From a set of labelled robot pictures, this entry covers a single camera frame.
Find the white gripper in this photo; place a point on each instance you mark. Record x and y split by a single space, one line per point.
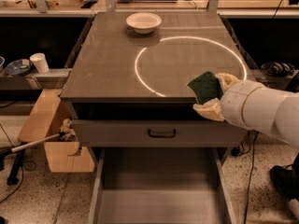
234 103

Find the green scrubbing sponge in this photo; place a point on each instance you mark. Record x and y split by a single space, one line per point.
206 87

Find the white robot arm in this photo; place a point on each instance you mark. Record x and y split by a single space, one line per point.
248 104

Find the grey drawer cabinet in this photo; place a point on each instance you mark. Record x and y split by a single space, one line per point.
121 75

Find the open grey middle drawer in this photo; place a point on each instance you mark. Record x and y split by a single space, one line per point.
160 186

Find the white paper bowl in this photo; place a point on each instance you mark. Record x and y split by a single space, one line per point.
143 22

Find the black shoe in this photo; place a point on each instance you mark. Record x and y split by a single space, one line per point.
285 179

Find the grey side shelf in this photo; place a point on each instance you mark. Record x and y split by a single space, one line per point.
53 79

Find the white paper cup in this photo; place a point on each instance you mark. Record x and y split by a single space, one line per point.
40 62

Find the blue plate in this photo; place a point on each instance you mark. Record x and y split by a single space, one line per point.
19 67

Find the metal pole with black stand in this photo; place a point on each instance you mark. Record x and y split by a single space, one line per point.
19 150

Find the top drawer with black handle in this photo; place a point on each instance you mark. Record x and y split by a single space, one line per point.
157 133

